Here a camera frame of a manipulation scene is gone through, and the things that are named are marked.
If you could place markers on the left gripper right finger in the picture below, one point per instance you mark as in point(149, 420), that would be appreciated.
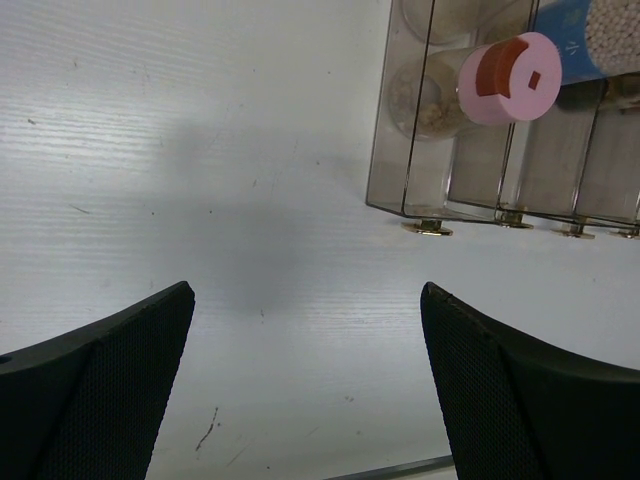
point(516, 407)

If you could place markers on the pink lid spice bottle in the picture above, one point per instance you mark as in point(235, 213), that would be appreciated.
point(513, 80)

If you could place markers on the clear drawer bin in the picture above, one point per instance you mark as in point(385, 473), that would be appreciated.
point(420, 169)
point(610, 172)
point(505, 173)
point(628, 226)

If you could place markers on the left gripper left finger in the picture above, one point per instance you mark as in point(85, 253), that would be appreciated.
point(88, 404)

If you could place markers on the silver lid blue label bottle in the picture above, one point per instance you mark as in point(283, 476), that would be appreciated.
point(596, 39)

